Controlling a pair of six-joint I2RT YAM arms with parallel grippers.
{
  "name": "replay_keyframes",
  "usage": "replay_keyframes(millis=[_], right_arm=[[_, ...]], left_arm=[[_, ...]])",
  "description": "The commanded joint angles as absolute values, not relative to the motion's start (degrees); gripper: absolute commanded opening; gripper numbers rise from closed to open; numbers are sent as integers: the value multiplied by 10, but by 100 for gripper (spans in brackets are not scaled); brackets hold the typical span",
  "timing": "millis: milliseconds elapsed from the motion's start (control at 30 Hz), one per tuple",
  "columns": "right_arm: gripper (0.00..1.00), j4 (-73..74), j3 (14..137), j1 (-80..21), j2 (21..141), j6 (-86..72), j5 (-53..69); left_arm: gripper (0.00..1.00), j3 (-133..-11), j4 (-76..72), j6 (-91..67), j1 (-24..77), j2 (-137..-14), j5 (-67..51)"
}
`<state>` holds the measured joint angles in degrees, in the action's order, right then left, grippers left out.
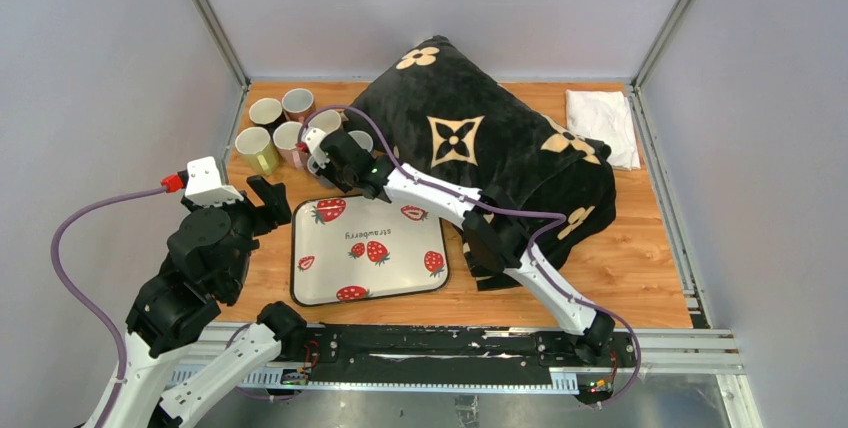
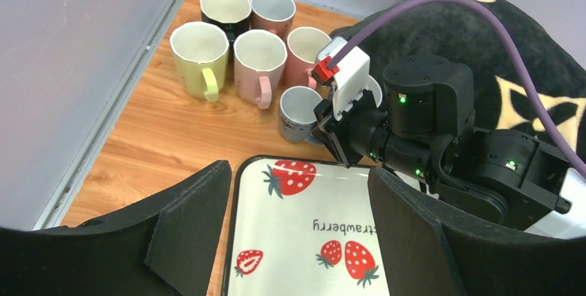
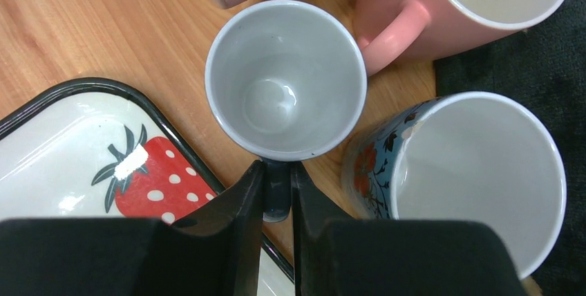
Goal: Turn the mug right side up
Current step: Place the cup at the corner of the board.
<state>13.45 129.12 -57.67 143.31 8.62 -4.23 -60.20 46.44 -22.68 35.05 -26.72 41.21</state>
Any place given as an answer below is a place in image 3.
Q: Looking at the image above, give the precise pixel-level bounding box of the black floral plush blanket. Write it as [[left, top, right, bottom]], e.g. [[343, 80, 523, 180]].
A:
[[433, 0, 585, 295]]

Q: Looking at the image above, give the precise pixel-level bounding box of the grey blue dotted mug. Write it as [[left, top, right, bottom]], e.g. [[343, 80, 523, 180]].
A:
[[205, 0, 368, 223]]

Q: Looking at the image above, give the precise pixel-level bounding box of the white strawberry tray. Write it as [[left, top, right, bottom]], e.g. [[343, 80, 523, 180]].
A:
[[1, 77, 294, 295]]

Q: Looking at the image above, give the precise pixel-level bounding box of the pink round mug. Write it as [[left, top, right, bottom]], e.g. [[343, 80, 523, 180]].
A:
[[353, 0, 564, 75]]

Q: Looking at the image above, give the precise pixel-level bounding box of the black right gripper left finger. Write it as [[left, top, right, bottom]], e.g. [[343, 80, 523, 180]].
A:
[[1, 161, 265, 295]]

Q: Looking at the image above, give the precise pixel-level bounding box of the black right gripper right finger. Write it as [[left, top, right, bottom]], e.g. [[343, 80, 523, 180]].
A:
[[291, 162, 525, 295]]

